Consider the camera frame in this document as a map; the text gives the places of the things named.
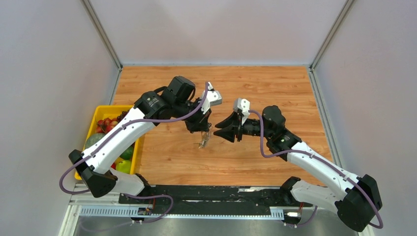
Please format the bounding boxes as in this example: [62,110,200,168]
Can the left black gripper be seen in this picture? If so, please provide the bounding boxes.
[173,98,212,134]

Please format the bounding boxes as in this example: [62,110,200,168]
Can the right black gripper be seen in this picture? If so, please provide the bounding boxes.
[213,110,272,143]

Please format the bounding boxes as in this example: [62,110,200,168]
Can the key holder with red handle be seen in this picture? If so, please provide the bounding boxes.
[198,131,212,148]

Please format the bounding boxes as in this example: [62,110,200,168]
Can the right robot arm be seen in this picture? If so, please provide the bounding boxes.
[214,105,384,232]

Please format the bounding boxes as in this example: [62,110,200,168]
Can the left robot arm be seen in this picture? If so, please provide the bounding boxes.
[69,76,222,204]

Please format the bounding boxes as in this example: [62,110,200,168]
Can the dark grape bunch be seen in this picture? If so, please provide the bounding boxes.
[117,111,128,122]

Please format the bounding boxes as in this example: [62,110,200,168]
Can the green pear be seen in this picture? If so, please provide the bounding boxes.
[115,160,132,174]

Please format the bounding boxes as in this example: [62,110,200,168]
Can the red peaches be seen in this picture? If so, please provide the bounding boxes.
[95,118,119,134]

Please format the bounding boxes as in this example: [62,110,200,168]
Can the yellow plastic bin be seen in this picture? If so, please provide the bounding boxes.
[86,105,145,175]

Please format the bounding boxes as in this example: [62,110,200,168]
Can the green melon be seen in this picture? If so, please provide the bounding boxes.
[84,133,105,149]

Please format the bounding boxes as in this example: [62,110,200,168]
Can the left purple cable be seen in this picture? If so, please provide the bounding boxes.
[59,82,210,195]

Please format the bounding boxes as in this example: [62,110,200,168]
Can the purple cable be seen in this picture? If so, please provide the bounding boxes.
[59,82,210,195]
[248,110,384,229]

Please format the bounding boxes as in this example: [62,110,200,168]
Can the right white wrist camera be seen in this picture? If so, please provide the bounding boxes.
[233,98,250,125]

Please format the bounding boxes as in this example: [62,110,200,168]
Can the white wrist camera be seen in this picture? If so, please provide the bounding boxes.
[233,98,250,125]
[201,82,223,114]

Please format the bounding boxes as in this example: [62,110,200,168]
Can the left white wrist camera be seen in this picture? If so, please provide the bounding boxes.
[201,82,223,114]

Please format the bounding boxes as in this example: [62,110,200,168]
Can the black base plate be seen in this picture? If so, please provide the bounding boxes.
[119,185,300,216]

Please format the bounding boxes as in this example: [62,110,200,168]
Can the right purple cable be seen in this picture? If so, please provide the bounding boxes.
[248,110,384,229]

